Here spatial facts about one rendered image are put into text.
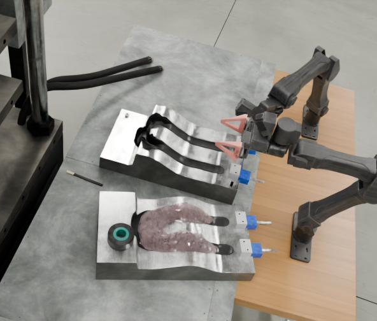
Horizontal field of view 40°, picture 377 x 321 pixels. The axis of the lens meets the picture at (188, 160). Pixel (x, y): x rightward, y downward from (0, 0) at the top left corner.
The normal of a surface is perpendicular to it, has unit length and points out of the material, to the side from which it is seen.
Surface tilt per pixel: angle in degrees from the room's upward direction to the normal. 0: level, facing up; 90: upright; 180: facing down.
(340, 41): 0
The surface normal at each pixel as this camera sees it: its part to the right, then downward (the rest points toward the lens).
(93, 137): 0.17, -0.64
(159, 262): -0.05, -0.63
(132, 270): 0.07, 0.77
